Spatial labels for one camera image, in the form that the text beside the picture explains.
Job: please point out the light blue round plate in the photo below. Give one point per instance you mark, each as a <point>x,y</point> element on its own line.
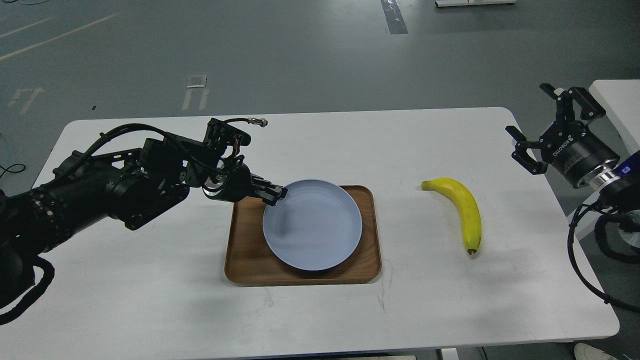
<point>316,227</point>

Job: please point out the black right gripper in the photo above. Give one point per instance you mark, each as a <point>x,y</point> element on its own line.
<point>568,144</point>

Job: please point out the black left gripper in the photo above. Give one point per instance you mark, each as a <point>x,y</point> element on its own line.
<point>239,184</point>

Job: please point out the brown wooden tray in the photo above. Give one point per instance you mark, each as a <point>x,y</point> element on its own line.
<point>250,262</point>

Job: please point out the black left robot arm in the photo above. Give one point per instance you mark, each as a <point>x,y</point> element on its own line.
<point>133,173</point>

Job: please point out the yellow banana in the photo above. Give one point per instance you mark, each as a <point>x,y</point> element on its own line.
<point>467,208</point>

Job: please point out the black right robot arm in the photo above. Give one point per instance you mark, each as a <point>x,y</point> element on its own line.
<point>617,189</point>

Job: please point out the white shoe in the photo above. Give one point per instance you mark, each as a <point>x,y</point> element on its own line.
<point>584,351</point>

